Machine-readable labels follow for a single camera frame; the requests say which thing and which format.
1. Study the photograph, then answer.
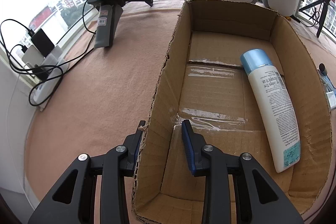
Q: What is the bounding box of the brown cardboard box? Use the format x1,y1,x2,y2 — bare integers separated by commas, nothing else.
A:
132,0,335,223

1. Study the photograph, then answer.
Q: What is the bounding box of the white lotion bottle blue cap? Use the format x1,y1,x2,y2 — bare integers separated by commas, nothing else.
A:
240,49,301,173

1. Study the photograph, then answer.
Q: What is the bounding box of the white usb cable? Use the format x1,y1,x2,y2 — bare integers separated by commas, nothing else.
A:
321,74,336,111

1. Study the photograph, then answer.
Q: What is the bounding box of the peach fleece blanket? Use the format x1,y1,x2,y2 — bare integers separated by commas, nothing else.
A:
23,0,336,224

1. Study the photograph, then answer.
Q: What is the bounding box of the white power strip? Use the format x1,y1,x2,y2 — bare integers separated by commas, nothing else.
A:
22,44,69,111

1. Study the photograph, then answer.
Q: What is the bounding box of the black power adapter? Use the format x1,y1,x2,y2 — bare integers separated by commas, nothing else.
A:
31,28,55,57

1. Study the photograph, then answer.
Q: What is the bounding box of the black cable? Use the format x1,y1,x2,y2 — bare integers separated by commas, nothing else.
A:
0,0,195,107

